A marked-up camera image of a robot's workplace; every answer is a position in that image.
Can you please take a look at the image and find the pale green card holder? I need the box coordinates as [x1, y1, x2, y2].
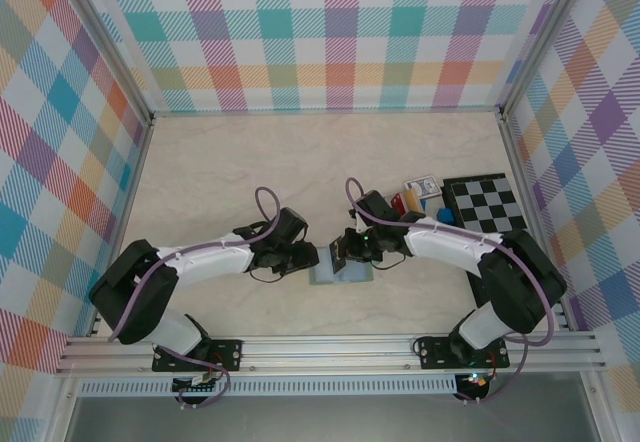
[308, 245, 375, 287]

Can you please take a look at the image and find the dark plastic card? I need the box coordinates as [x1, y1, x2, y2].
[329, 235, 350, 272]

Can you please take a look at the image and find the blue playing card box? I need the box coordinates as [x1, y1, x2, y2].
[402, 175, 445, 200]

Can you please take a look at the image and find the clear plastic tray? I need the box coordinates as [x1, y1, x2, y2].
[355, 190, 396, 223]

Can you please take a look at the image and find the black grey chessboard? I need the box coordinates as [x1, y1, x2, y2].
[442, 173, 530, 308]

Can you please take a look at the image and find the grey metal panel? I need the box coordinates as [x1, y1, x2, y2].
[64, 395, 601, 442]

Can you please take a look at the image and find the thin black right gripper wire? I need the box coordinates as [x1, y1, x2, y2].
[372, 251, 407, 271]

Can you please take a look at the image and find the thin black gripper wire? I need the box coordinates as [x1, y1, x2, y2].
[248, 266, 284, 286]
[372, 251, 407, 271]

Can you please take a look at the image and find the thin black left gripper wire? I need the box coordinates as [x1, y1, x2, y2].
[248, 266, 284, 286]

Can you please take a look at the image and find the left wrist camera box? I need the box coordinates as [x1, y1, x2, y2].
[276, 206, 310, 242]

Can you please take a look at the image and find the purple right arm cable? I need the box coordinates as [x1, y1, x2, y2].
[344, 176, 557, 406]

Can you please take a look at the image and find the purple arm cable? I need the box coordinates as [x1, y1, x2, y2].
[344, 176, 557, 406]
[108, 186, 282, 411]

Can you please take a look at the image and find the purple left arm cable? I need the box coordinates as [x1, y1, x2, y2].
[108, 186, 282, 411]

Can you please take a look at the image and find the wide aluminium mounting rail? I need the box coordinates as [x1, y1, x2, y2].
[54, 330, 606, 376]

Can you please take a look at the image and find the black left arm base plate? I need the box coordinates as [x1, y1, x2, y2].
[151, 337, 245, 373]

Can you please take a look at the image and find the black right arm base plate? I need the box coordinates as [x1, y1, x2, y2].
[413, 335, 511, 371]

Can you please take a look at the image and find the slotted grey cable duct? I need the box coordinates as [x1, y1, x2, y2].
[78, 374, 459, 397]

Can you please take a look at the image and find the aluminium frame post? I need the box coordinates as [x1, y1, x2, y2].
[58, 0, 154, 126]
[498, 0, 592, 121]

